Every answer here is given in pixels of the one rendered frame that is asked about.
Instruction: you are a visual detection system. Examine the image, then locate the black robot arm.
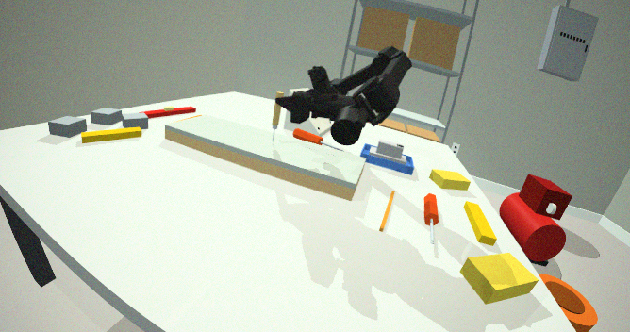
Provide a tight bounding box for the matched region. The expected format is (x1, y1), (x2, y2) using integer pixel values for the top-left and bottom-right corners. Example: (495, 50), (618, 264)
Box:
(307, 46), (412, 145)

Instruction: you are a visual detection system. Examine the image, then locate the blue rectangular tray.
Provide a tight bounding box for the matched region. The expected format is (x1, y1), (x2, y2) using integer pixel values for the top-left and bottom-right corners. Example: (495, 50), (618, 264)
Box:
(359, 143), (414, 175)

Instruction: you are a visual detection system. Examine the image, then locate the awl with tan wooden handle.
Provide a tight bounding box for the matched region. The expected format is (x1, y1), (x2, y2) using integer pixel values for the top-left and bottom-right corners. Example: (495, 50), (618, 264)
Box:
(272, 91), (284, 133)

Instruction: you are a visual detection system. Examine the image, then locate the yellow flat block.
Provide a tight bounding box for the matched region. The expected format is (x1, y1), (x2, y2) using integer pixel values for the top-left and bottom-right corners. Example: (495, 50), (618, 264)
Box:
(460, 253), (539, 304)
(429, 169), (471, 191)

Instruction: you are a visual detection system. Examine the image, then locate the red spirit level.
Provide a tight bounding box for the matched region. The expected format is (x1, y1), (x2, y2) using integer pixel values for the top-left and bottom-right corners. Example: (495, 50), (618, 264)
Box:
(144, 106), (196, 119)

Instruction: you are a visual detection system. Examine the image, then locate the white panel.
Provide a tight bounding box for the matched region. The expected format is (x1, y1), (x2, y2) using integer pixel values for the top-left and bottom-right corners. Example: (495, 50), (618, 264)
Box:
(164, 115), (366, 201)

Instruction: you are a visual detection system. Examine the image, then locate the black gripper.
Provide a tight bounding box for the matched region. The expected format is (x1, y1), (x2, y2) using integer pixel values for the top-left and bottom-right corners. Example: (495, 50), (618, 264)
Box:
(275, 90), (343, 124)

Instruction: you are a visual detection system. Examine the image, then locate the yellow flat bar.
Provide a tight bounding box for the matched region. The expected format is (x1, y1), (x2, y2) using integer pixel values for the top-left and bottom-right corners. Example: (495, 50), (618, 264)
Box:
(81, 127), (141, 143)
(464, 201), (497, 246)

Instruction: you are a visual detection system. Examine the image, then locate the orange-handled screwdriver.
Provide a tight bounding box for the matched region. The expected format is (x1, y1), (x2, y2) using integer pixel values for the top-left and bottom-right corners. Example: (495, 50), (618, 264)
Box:
(423, 193), (439, 244)
(292, 128), (344, 152)

